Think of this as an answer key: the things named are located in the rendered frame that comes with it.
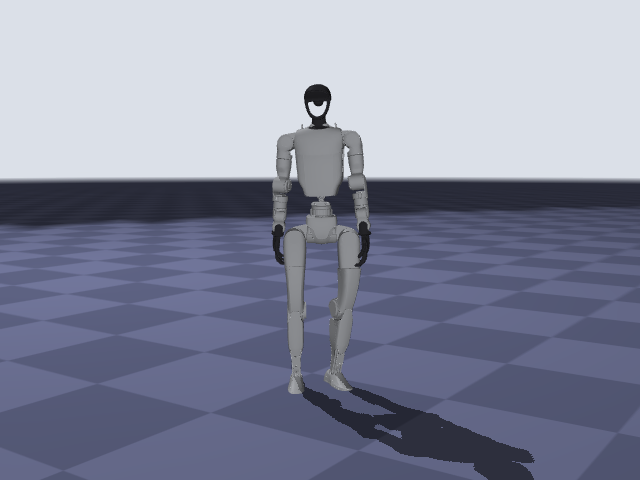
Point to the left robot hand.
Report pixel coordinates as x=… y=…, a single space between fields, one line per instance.
x=364 y=233

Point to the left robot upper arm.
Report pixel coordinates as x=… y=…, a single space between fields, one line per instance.
x=352 y=140

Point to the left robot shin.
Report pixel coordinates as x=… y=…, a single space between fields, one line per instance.
x=340 y=332

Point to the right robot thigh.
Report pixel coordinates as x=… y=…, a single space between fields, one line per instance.
x=294 y=250

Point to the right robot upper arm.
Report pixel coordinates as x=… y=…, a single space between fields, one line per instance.
x=282 y=183

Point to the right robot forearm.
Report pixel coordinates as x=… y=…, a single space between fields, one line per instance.
x=279 y=209

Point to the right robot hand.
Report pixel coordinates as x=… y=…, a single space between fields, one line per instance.
x=277 y=233

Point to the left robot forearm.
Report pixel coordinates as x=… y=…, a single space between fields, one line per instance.
x=361 y=205

